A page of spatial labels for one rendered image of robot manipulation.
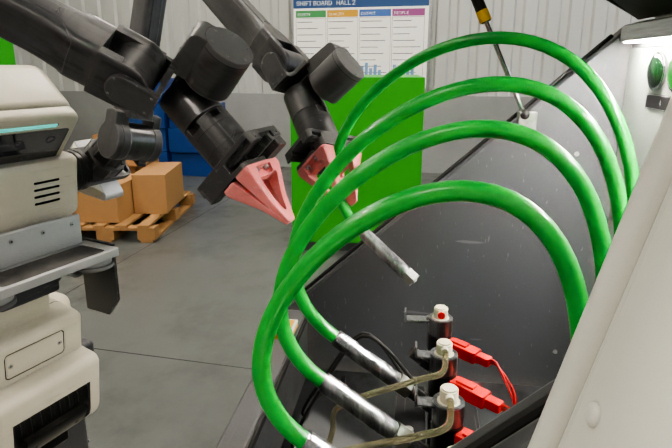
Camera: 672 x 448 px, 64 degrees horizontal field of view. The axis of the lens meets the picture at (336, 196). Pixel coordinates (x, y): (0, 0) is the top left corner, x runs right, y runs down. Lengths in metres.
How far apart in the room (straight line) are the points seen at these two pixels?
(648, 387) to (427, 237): 0.76
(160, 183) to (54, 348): 3.59
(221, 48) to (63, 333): 0.81
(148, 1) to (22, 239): 0.50
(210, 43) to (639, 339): 0.49
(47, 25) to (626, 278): 0.57
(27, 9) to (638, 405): 0.61
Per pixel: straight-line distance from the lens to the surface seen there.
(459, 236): 0.94
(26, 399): 1.20
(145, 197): 4.82
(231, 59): 0.59
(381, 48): 7.02
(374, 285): 0.97
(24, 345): 1.20
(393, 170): 3.89
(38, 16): 0.65
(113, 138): 1.13
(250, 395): 0.79
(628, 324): 0.22
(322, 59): 0.80
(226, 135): 0.61
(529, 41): 0.63
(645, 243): 0.24
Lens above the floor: 1.39
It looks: 14 degrees down
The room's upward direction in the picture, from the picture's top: straight up
